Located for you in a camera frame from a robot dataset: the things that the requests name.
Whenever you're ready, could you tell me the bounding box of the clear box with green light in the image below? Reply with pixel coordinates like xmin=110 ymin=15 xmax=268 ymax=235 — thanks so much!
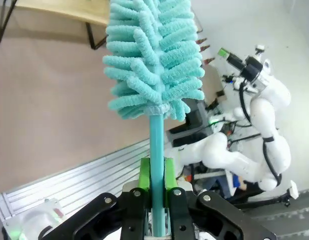
xmin=1 ymin=198 xmax=65 ymax=240

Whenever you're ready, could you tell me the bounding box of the wooden table with black legs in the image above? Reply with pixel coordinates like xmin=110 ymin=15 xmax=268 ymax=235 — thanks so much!
xmin=0 ymin=0 xmax=108 ymax=50

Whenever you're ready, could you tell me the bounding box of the teal microfiber duster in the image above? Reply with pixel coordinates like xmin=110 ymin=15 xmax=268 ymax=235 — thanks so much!
xmin=102 ymin=0 xmax=206 ymax=237

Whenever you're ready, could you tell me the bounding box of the ribbed aluminium table rail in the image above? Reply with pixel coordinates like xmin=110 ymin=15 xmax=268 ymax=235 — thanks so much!
xmin=0 ymin=138 xmax=155 ymax=226

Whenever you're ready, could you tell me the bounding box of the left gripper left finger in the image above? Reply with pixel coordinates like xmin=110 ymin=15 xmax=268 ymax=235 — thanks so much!
xmin=38 ymin=157 xmax=152 ymax=240

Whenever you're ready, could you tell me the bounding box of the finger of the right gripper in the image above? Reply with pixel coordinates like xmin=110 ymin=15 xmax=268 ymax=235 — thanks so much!
xmin=217 ymin=47 xmax=231 ymax=61

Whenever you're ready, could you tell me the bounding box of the brown cardboard box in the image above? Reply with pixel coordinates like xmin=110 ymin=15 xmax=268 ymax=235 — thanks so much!
xmin=201 ymin=63 xmax=228 ymax=107

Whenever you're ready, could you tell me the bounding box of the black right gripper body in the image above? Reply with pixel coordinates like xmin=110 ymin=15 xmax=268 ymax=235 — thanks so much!
xmin=226 ymin=53 xmax=262 ymax=82

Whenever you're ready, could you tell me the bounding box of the light wooden shelf board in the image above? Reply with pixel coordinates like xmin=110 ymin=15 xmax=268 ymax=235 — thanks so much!
xmin=13 ymin=0 xmax=111 ymax=26

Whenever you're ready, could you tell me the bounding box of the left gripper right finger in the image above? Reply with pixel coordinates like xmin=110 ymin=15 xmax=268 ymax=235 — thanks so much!
xmin=164 ymin=157 xmax=277 ymax=240

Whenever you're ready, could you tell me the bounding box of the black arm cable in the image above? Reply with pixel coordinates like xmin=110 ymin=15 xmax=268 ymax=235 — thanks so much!
xmin=238 ymin=79 xmax=283 ymax=187

